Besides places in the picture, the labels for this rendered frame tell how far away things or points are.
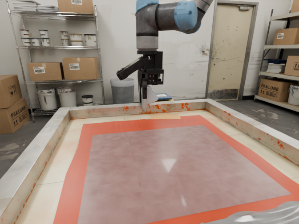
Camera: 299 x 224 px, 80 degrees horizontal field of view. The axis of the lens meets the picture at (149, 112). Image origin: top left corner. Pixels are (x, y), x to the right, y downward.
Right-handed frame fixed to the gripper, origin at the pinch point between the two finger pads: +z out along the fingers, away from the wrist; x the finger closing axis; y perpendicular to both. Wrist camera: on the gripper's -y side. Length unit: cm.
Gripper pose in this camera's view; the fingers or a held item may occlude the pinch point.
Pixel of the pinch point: (142, 106)
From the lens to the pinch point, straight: 67.9
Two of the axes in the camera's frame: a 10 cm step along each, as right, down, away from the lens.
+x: -2.2, -3.2, 9.2
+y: 9.8, -0.7, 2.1
